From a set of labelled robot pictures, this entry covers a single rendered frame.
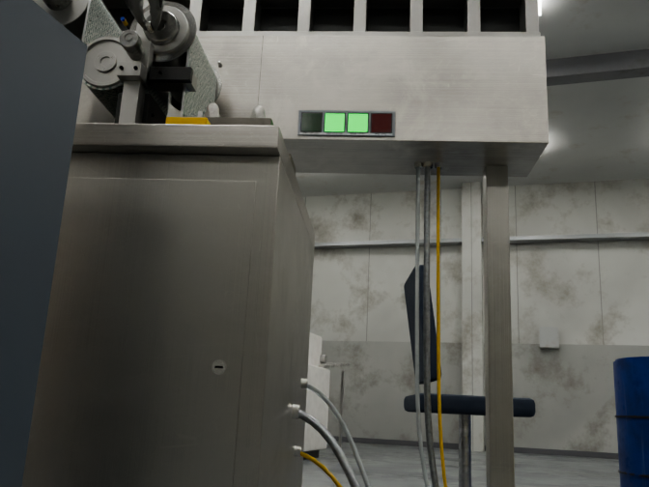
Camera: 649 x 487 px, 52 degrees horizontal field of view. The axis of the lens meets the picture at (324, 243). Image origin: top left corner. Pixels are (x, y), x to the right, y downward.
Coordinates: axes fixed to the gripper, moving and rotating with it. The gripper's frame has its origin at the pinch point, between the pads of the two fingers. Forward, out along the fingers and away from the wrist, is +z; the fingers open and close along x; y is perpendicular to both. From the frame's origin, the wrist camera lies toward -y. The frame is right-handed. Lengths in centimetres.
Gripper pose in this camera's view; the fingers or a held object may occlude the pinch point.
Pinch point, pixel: (148, 25)
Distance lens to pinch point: 152.5
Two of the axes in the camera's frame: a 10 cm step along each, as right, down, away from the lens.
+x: -10.0, -0.3, 0.8
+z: 0.2, 8.1, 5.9
